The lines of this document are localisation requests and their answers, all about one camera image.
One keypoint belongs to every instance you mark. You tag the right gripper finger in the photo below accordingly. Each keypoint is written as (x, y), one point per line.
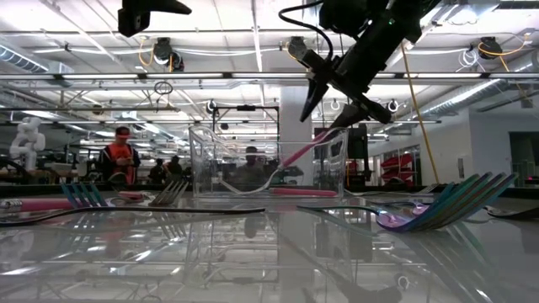
(313, 97)
(351, 113)

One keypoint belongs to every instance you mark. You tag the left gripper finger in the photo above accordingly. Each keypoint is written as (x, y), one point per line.
(168, 7)

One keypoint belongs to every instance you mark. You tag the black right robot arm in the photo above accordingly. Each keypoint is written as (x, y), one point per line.
(379, 29)

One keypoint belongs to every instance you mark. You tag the white building column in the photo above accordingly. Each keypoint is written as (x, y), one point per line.
(290, 105)

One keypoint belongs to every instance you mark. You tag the black equipment rack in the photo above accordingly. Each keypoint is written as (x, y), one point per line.
(360, 147)

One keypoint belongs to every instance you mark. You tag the red bin rack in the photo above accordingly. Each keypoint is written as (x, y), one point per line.
(400, 162)

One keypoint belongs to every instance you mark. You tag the person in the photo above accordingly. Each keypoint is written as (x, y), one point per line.
(158, 170)
(251, 164)
(174, 166)
(120, 157)

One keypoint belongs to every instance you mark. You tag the clear plastic bin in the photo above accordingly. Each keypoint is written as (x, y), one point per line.
(210, 168)

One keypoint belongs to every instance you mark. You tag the white humanoid figure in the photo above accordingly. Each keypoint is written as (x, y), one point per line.
(27, 143)

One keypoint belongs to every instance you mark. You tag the black camera rig frame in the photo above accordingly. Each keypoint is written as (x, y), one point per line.
(246, 108)

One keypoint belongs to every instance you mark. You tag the silver ventilation duct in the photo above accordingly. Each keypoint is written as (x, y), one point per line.
(484, 90)
(25, 61)

